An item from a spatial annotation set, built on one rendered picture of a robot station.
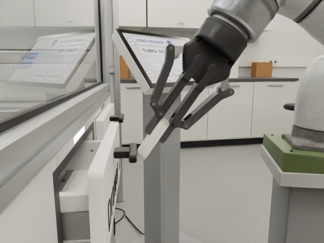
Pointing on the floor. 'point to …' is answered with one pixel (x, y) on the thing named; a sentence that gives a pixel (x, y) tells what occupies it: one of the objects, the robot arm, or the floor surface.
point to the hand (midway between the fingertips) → (152, 137)
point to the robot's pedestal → (295, 205)
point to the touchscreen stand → (162, 184)
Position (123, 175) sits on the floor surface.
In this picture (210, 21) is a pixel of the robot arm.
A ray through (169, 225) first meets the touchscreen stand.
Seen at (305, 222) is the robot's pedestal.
